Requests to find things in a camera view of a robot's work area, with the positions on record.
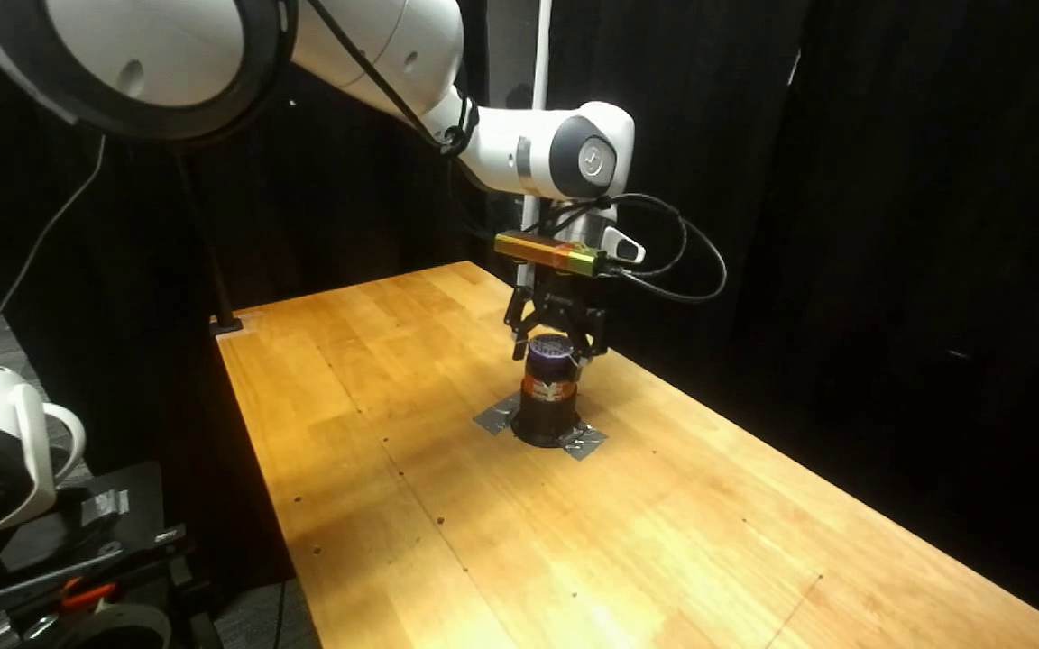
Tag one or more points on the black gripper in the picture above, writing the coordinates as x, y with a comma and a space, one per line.
554, 305

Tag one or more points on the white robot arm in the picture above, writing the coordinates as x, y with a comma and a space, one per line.
189, 68

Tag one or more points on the dark cup with orange band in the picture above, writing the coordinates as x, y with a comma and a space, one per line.
546, 399

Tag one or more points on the white vertical pole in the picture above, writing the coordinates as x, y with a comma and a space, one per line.
539, 93

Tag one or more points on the grey pole base clamp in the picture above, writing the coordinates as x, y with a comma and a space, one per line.
220, 327

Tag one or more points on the black equipment cart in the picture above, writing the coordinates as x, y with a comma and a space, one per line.
105, 568

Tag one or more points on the orange wrist camera bar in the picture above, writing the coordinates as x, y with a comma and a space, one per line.
548, 254

